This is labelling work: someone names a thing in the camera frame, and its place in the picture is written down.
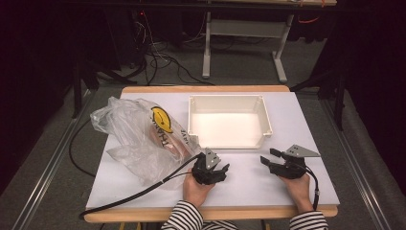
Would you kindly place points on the brown rectangular package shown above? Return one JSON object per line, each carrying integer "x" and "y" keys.
{"x": 174, "y": 145}

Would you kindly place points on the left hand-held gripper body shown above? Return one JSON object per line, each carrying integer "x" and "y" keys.
{"x": 204, "y": 175}

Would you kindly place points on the clear plastic bag yellow print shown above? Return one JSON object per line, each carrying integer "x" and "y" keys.
{"x": 134, "y": 134}

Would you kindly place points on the grey metal desk frame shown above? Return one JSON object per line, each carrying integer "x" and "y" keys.
{"x": 245, "y": 28}

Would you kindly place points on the metal floor rail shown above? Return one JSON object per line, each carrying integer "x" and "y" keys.
{"x": 48, "y": 172}
{"x": 357, "y": 166}

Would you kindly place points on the white plastic bin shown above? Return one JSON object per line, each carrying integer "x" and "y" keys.
{"x": 228, "y": 127}

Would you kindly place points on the person's left hand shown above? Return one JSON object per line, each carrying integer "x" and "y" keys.
{"x": 194, "y": 191}

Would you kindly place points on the black metal stand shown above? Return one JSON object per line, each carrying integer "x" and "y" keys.
{"x": 78, "y": 86}
{"x": 339, "y": 96}

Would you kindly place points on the person's right hand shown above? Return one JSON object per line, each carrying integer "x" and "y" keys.
{"x": 301, "y": 191}

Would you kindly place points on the wooden table with white top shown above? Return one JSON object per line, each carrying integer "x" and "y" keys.
{"x": 255, "y": 188}

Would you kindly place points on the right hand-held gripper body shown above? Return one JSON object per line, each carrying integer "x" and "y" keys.
{"x": 292, "y": 169}

